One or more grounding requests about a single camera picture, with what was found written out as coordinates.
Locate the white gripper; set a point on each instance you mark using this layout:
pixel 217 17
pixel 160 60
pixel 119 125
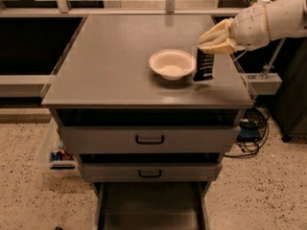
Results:
pixel 250 27

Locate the black rxbar chocolate bar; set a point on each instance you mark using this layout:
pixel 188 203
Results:
pixel 204 70

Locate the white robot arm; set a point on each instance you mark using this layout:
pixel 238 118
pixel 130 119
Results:
pixel 285 18

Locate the grey drawer cabinet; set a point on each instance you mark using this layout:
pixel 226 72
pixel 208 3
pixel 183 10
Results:
pixel 108 67

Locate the middle grey drawer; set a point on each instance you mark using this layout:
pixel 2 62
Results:
pixel 150 167

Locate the top grey drawer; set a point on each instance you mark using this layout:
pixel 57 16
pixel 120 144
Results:
pixel 148 130

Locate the bottom grey open drawer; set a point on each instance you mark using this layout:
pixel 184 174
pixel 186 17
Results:
pixel 151 206

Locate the metal diagonal rod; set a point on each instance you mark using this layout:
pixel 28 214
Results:
pixel 268 66

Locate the white paper bowl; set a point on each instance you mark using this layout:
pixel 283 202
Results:
pixel 172 65

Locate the blue box on floor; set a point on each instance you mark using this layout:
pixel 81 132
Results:
pixel 249 132

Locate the dark grey side cabinet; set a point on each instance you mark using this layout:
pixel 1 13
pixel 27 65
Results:
pixel 291 104

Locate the clear plastic storage bin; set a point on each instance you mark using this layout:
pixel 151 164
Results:
pixel 52 155

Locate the grey rail bracket block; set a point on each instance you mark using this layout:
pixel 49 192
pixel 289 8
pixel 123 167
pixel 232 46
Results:
pixel 266 86

